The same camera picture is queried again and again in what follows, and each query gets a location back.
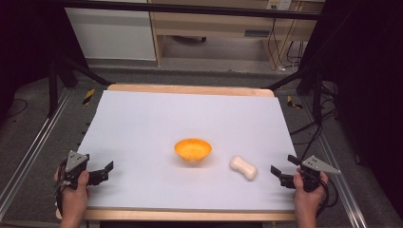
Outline person's left hand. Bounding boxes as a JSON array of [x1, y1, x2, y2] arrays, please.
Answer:
[[53, 169, 90, 217]]

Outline cables under wooden desk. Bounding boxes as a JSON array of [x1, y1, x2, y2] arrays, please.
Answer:
[[266, 17, 306, 72]]

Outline black horizontal frame bar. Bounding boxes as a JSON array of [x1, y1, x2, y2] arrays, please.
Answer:
[[56, 0, 321, 21]]

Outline white cabinet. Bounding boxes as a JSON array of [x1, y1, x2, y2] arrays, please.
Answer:
[[64, 7, 158, 62]]

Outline wooden table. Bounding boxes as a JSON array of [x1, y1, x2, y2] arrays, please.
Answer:
[[55, 83, 298, 222]]

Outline bundle of black floor cables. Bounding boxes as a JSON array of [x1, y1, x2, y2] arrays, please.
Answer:
[[289, 80, 340, 160]]

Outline wooden desk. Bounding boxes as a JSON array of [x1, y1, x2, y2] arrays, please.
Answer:
[[147, 0, 326, 69]]

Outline white bone-shaped toy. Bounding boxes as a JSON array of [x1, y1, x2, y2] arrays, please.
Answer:
[[228, 154, 259, 182]]

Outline thin black floor cable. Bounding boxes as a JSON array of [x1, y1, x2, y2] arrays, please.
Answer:
[[5, 98, 29, 119]]

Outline person's right hand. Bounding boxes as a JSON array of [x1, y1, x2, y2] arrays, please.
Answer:
[[292, 167, 330, 211]]

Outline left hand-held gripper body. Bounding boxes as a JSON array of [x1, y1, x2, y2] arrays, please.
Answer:
[[58, 150, 90, 191]]

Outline white table mat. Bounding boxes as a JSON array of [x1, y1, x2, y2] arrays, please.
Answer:
[[76, 89, 297, 213]]

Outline metal floor rail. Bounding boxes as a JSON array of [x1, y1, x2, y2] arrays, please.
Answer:
[[0, 87, 73, 220], [300, 94, 369, 228]]

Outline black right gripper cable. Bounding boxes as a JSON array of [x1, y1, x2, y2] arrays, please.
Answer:
[[315, 178, 339, 219]]

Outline yellow black striped tape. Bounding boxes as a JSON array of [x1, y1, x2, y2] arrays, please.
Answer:
[[82, 87, 96, 106], [286, 95, 304, 111]]

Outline orange plastic bowl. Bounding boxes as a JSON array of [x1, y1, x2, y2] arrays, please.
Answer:
[[173, 137, 213, 162]]

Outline black metal stand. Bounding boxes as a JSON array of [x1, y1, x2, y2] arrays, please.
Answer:
[[47, 53, 112, 119], [261, 65, 325, 125]]

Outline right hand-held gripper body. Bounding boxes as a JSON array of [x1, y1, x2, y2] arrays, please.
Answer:
[[293, 154, 342, 193]]

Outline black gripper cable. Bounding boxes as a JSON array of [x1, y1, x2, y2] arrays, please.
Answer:
[[54, 164, 67, 218], [315, 178, 339, 219]]

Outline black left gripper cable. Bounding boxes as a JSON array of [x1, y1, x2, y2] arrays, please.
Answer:
[[54, 164, 67, 218]]

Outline white wall socket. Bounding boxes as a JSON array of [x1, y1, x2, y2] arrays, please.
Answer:
[[265, 0, 293, 11]]

